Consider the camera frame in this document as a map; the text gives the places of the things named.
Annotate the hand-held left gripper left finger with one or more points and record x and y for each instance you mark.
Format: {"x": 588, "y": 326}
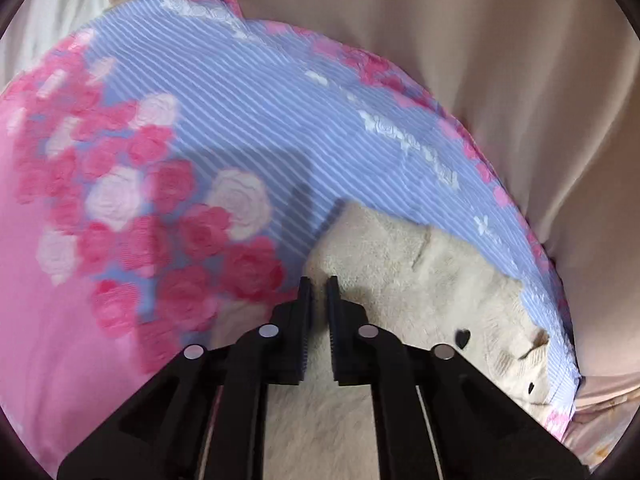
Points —
{"x": 305, "y": 327}

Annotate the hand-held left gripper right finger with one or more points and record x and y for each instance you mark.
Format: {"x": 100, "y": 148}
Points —
{"x": 334, "y": 327}

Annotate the cream knitted sweater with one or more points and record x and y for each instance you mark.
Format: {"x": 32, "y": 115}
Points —
{"x": 400, "y": 280}

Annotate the pink blue floral bed sheet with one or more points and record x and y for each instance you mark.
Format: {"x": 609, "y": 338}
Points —
{"x": 210, "y": 125}

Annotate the pale pink printed cloth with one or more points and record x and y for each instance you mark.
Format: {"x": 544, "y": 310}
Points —
{"x": 602, "y": 410}

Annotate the beige curtain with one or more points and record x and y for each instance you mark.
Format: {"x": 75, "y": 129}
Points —
{"x": 500, "y": 60}

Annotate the white satin curtain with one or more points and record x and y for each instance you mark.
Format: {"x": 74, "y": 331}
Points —
{"x": 55, "y": 15}

